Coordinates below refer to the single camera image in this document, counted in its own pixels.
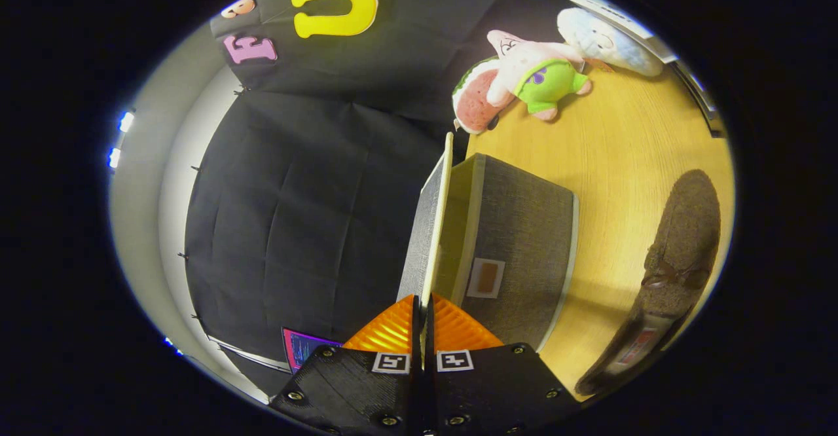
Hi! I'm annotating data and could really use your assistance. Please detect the printed paper leaflet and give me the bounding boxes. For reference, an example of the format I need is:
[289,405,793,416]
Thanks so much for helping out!
[283,327,342,374]

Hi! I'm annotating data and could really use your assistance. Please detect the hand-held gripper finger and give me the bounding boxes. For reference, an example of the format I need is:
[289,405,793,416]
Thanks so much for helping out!
[426,294,583,436]
[268,294,425,436]

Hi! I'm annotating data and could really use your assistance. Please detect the watermelon slice plush toy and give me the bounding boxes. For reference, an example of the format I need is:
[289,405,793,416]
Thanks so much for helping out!
[452,56,501,136]

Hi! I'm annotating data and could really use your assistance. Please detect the white sheep plush toy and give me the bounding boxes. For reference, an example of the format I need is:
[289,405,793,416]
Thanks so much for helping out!
[558,7,663,77]

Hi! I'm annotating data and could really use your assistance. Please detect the pink starfish plush toy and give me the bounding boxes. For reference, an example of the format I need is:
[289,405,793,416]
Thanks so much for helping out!
[486,29,593,121]

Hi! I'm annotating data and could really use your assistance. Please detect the dark-covered thick book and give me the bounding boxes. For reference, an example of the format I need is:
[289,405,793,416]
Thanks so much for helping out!
[671,60,726,139]

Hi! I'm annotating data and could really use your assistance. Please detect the brown fuzzy shoe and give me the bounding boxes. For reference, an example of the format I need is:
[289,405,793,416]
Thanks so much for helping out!
[575,169,722,396]

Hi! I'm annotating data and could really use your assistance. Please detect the grey fabric storage box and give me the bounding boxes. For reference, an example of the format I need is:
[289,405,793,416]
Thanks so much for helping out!
[397,132,580,353]

